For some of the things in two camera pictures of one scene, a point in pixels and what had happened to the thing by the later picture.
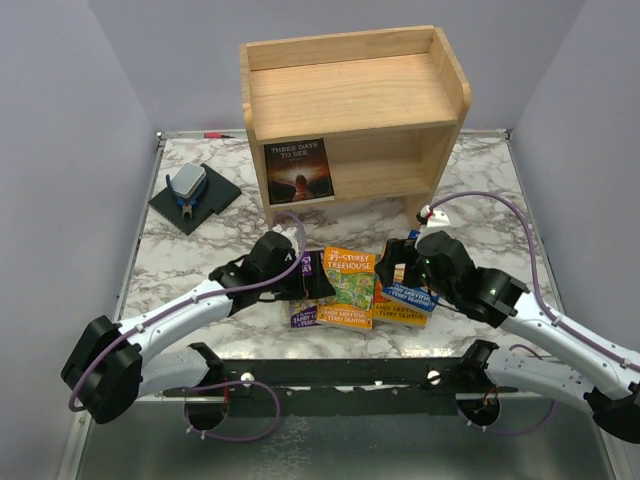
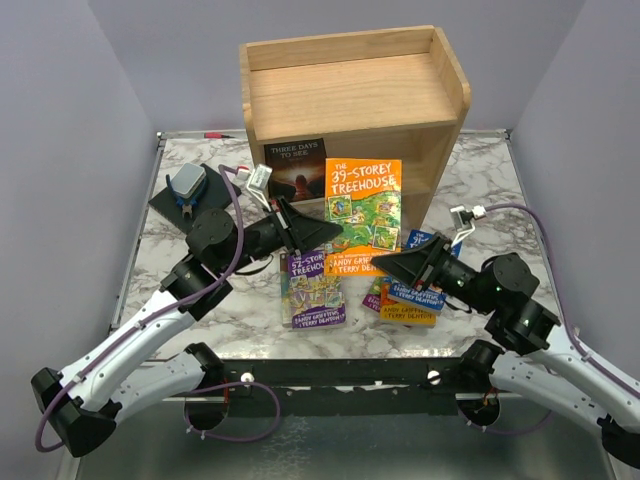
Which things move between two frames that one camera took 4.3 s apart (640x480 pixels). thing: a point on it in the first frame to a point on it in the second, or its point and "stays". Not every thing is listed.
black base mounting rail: x=342 y=387 stays
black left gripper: x=314 y=287 to x=298 y=231
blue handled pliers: x=187 y=204 stays
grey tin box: x=187 y=180 stays
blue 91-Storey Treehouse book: x=420 y=297 stays
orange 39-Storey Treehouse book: x=352 y=274 to x=364 y=196
